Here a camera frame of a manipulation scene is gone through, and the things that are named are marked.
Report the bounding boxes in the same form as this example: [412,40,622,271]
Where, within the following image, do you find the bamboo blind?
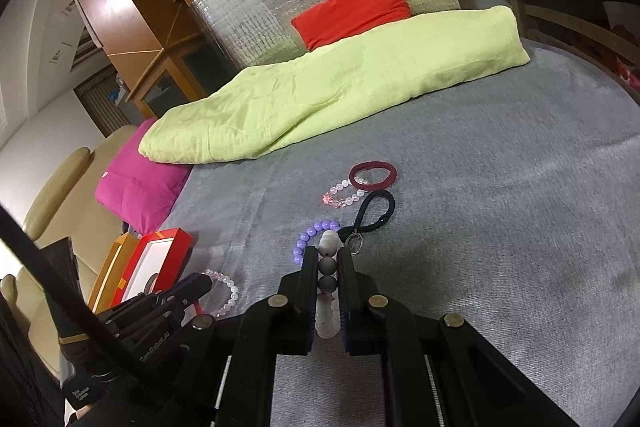
[74,67,137,138]

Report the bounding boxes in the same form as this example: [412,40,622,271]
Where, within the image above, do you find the beige leather sofa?
[0,124,142,358]

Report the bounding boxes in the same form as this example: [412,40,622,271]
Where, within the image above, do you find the white beaded bracelet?
[315,229,347,341]

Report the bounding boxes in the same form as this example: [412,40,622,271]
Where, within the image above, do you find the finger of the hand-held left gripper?
[111,289,177,325]
[170,272,214,304]

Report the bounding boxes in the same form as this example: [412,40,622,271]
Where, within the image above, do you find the grey bedspread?
[150,41,640,427]

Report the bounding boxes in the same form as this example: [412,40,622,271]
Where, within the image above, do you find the orange-red cushion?
[291,0,412,50]

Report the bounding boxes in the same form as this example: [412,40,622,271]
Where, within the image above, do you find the red cardboard box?
[119,228,197,305]

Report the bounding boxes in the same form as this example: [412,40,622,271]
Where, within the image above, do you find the dark red hair tie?
[348,160,401,190]

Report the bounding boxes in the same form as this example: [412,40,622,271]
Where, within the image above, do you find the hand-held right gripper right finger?
[337,249,577,427]

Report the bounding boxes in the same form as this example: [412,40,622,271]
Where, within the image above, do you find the pale pink beaded bracelet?
[199,269,241,319]

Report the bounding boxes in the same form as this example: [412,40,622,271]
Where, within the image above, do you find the light green blanket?
[138,5,531,166]

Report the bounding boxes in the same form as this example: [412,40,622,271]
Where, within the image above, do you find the clear pink beaded bracelet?
[321,179,369,210]

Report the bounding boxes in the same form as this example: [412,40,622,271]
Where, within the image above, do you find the black cable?
[0,201,168,390]

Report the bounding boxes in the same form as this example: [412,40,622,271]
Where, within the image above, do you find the orange box lid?
[89,234,139,314]

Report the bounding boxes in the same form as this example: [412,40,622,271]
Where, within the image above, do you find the purple beaded bracelet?
[296,219,346,269]

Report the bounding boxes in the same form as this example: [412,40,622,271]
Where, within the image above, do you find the magenta pillow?
[94,117,194,236]

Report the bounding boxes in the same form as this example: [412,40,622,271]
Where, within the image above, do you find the black strap with key ring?
[337,189,397,256]

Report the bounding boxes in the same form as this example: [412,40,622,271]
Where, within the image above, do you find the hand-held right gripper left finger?
[190,250,327,427]

